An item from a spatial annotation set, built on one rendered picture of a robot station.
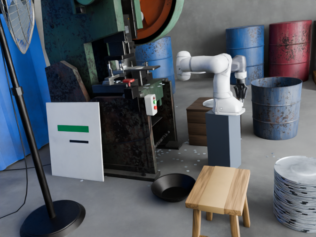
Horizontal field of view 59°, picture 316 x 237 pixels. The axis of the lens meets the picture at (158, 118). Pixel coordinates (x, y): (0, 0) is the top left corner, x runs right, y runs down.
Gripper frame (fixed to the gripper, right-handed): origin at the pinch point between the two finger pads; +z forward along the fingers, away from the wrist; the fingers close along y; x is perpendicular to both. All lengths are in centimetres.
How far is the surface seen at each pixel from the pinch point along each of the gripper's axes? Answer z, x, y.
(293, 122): 24, 35, 29
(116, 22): -72, -83, -43
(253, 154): 38.8, -10.5, 16.5
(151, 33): -62, -34, -62
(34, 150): -9, -155, -38
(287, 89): -7.3, 26.7, 26.3
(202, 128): 21.6, -19.7, -26.6
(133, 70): -38, -71, -46
